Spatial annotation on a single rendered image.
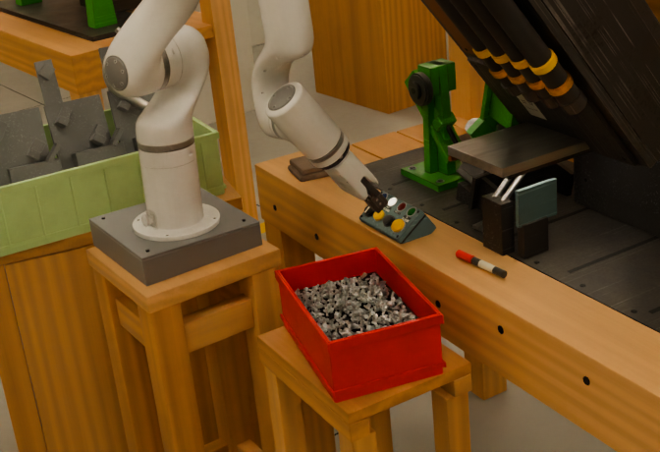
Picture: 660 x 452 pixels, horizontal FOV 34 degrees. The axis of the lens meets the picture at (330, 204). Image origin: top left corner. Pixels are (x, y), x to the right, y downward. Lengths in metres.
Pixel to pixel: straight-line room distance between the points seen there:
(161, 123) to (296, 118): 0.39
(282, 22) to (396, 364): 0.63
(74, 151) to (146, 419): 0.75
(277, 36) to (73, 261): 1.04
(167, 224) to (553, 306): 0.85
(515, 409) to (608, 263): 1.26
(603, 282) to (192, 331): 0.86
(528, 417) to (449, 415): 1.26
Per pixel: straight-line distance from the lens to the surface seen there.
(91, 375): 2.90
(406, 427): 3.21
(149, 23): 2.15
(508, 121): 2.18
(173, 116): 2.25
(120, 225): 2.41
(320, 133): 1.98
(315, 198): 2.44
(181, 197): 2.29
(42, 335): 2.83
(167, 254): 2.25
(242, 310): 2.36
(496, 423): 3.21
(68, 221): 2.71
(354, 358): 1.85
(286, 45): 1.93
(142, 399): 2.61
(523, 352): 1.93
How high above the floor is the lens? 1.83
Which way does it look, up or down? 23 degrees down
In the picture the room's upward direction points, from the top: 6 degrees counter-clockwise
